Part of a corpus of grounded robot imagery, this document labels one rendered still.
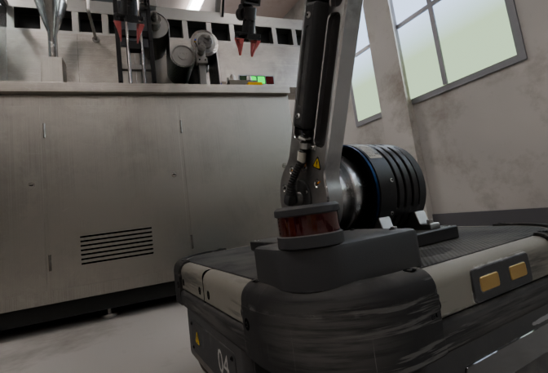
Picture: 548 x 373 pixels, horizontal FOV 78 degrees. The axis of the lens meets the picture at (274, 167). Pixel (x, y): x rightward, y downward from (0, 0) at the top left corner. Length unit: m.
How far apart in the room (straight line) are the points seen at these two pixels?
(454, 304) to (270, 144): 1.25
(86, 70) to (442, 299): 2.08
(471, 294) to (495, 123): 2.49
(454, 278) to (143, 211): 1.20
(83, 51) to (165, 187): 1.10
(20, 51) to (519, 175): 3.11
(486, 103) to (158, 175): 2.33
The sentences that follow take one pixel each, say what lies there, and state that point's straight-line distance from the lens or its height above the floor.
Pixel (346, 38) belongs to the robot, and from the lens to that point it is 0.49.
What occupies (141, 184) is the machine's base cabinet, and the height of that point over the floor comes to 0.49.
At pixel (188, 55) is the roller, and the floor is 1.17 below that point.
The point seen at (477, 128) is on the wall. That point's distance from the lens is 2.96.
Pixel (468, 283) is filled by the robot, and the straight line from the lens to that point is 0.44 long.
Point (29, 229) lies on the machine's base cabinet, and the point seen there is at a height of 0.36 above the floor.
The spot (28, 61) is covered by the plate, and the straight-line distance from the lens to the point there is 2.29.
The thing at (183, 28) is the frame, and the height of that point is 1.52.
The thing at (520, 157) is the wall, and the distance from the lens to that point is 2.82.
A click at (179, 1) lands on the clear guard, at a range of 2.47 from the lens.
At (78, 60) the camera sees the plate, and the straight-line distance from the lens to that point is 2.26.
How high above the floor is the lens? 0.32
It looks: 7 degrees up
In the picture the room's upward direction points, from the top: 7 degrees counter-clockwise
